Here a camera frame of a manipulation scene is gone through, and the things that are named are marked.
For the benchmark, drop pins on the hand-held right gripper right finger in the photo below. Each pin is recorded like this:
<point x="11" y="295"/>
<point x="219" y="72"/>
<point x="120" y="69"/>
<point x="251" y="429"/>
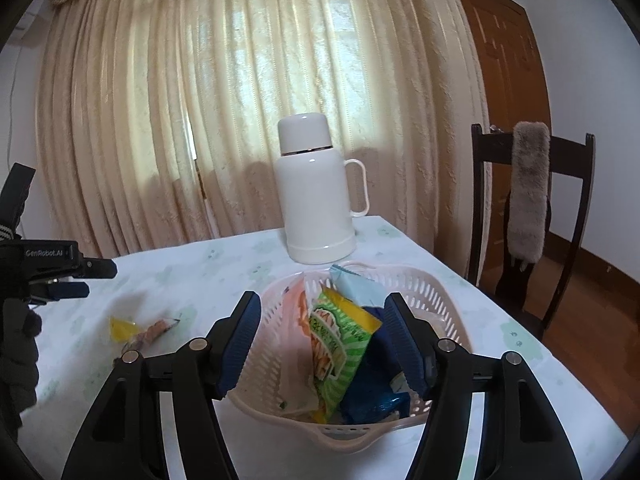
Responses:
<point x="405" y="350"/>

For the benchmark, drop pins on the green striped snack packet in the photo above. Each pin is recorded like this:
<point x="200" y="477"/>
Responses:
<point x="340" y="345"/>

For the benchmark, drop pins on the white pink-edged snack packet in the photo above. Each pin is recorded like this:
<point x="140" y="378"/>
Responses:
<point x="297" y="320"/>

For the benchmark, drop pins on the person's left hand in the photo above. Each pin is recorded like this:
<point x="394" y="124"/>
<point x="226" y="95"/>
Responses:
<point x="17" y="360"/>

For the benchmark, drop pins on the pink perforated plastic basket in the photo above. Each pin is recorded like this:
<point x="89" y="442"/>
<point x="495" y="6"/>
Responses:
<point x="345" y="435"/>

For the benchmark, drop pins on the white thermos jug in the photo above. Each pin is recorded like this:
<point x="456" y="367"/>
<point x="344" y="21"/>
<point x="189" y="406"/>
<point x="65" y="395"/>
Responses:
<point x="315" y="200"/>

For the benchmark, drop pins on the dark wooden chair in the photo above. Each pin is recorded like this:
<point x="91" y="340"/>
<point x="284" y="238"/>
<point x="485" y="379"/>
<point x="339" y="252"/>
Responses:
<point x="570" y="160"/>

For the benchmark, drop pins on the beige pleated curtain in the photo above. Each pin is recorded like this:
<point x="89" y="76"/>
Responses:
<point x="200" y="85"/>

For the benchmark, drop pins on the yellow snack packet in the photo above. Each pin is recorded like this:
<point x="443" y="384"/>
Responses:
<point x="122" y="329"/>

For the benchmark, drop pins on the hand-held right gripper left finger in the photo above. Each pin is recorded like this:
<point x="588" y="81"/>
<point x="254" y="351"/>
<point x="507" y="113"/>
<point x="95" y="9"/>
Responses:
<point x="240" y="350"/>

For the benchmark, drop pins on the dark blue snack packet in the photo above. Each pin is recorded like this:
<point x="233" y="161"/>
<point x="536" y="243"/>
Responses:
<point x="370" y="385"/>

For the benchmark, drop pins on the brown wooden door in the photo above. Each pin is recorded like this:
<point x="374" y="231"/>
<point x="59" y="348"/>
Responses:
<point x="505" y="60"/>

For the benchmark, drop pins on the light blue snack packet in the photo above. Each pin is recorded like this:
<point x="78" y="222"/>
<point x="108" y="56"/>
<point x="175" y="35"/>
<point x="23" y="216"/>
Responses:
<point x="357" y="287"/>

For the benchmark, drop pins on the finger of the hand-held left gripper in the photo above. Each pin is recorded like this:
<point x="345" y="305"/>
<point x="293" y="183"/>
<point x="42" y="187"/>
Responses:
<point x="67" y="291"/>
<point x="97" y="268"/>

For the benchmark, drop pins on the grey fur cloth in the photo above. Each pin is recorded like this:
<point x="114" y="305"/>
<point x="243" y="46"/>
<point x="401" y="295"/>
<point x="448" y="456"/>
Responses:
<point x="527" y="185"/>

